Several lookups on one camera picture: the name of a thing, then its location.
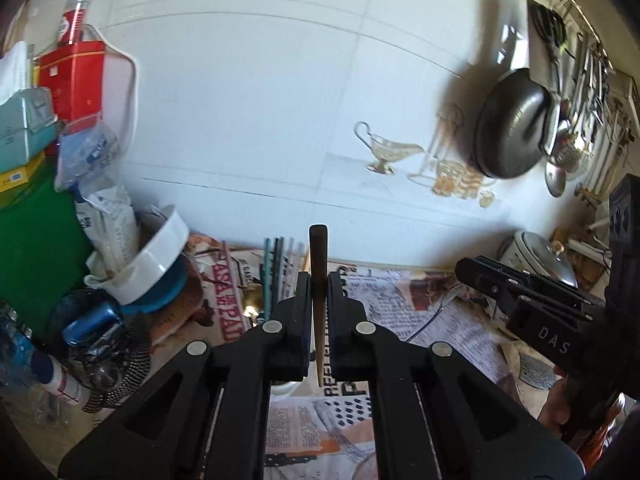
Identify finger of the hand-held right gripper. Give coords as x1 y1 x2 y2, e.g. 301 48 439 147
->
454 258 594 321
470 255 607 312

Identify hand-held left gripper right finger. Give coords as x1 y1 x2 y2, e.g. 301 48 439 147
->
326 267 586 480

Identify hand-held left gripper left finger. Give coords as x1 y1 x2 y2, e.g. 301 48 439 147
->
57 271 313 480

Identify pink chopstick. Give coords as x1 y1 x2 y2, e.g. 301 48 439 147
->
287 242 307 286

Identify green chopstick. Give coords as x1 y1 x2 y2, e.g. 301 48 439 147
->
262 237 277 311
274 236 288 306

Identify dark wooden chopstick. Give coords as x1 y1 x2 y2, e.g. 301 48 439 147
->
308 225 330 388

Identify person's right hand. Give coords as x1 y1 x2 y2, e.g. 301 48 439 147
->
537 370 574 441

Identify white rice cooker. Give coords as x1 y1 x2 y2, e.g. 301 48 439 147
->
500 230 581 291

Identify printed newspaper tablecloth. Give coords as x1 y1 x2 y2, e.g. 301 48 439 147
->
150 240 566 480

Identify person's red clothing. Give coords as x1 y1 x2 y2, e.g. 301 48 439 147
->
580 392 626 466

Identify small steel ladle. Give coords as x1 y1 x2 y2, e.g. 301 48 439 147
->
545 160 568 198

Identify water pipes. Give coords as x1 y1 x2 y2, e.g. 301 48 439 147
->
575 110 631 206

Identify blue bowl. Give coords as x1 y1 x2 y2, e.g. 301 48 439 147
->
120 255 188 316

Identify white plastic bowl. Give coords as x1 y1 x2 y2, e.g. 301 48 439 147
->
84 205 190 306

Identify black frying pan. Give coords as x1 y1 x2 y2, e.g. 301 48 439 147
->
474 67 553 180

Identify black mesh net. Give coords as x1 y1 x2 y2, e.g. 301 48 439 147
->
50 290 151 413

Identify white printed plastic bag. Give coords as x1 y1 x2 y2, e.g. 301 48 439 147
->
75 185 141 281

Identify blue can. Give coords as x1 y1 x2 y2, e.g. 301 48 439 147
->
62 302 118 346

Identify clear plastic bottle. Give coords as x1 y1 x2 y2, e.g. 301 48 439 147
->
0 305 93 406

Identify blue printed plastic bag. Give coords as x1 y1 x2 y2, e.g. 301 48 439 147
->
54 120 121 193

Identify yellow box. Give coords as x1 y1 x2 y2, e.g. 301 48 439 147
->
0 152 46 196

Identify red tin box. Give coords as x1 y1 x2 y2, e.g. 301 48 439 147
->
37 40 108 133

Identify teal tissue box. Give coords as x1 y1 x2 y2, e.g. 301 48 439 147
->
0 87 57 173

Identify clear jar red label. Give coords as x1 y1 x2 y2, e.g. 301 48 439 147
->
59 0 93 46

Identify white tissue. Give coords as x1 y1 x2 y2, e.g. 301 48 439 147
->
0 40 31 103

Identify white cord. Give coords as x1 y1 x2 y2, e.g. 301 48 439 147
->
87 25 140 136

